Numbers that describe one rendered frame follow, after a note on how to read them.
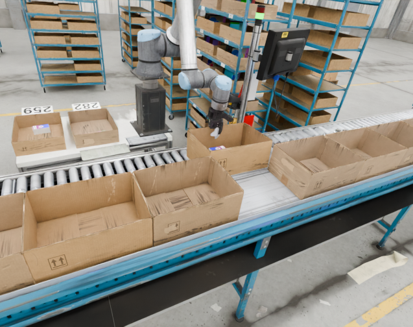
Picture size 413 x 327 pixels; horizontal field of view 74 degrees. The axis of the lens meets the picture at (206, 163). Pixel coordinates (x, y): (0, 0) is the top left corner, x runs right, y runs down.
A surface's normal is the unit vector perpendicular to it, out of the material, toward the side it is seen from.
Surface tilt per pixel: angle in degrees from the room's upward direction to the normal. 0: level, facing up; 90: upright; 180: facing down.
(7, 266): 90
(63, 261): 90
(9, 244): 1
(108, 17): 90
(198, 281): 0
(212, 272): 0
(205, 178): 90
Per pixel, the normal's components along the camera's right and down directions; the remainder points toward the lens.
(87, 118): 0.48, 0.51
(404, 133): -0.89, 0.18
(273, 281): 0.10, -0.83
